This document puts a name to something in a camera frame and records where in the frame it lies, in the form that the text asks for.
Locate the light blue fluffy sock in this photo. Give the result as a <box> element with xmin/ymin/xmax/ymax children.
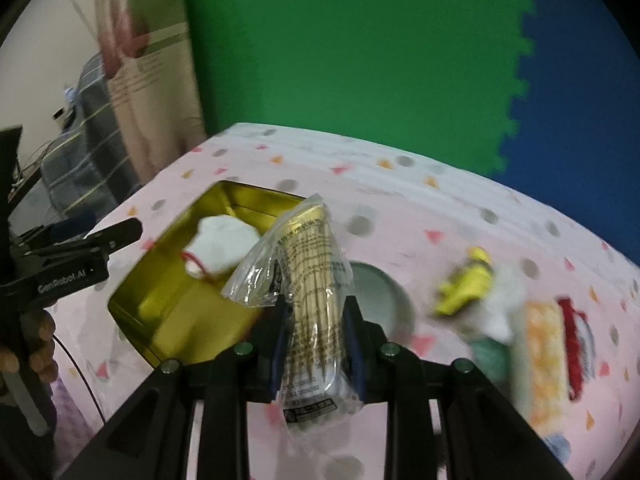
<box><xmin>542</xmin><ymin>432</ymin><xmax>572</xmax><ymax>465</ymax></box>

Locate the orange green towel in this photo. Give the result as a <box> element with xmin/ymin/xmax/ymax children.
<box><xmin>469</xmin><ymin>301</ymin><xmax>570</xmax><ymax>437</ymax></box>

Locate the white fluffy sock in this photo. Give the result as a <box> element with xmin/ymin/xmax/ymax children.
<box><xmin>475</xmin><ymin>266</ymin><xmax>527</xmax><ymax>346</ymax></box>

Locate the red trimmed sleep mask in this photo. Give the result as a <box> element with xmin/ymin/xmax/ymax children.
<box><xmin>555</xmin><ymin>296</ymin><xmax>596</xmax><ymax>402</ymax></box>

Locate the white knit sock red stripe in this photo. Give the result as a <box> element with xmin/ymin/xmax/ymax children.
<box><xmin>181</xmin><ymin>214</ymin><xmax>260</xmax><ymax>278</ymax></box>

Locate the clear bag of cotton swabs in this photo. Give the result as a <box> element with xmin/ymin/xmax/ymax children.
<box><xmin>222</xmin><ymin>194</ymin><xmax>360</xmax><ymax>434</ymax></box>

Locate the person left hand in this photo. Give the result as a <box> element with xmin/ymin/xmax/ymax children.
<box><xmin>1</xmin><ymin>309</ymin><xmax>58</xmax><ymax>384</ymax></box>

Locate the grey plaid sofa cover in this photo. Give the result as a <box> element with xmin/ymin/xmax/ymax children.
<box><xmin>40</xmin><ymin>54</ymin><xmax>141</xmax><ymax>220</ymax></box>

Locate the gold rectangular tin box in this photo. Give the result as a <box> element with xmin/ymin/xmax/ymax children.
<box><xmin>108</xmin><ymin>180</ymin><xmax>303</xmax><ymax>367</ymax></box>

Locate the pink patterned tablecloth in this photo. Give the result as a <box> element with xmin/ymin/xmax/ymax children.
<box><xmin>53</xmin><ymin>124</ymin><xmax>639</xmax><ymax>479</ymax></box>

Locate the beige floral curtain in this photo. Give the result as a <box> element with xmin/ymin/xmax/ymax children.
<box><xmin>94</xmin><ymin>0</ymin><xmax>206</xmax><ymax>184</ymax></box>

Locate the blue foam wall mat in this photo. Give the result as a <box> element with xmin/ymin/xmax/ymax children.
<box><xmin>492</xmin><ymin>0</ymin><xmax>639</xmax><ymax>261</ymax></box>

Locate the green foam wall mat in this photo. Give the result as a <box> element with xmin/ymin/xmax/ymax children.
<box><xmin>186</xmin><ymin>0</ymin><xmax>534</xmax><ymax>176</ymax></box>

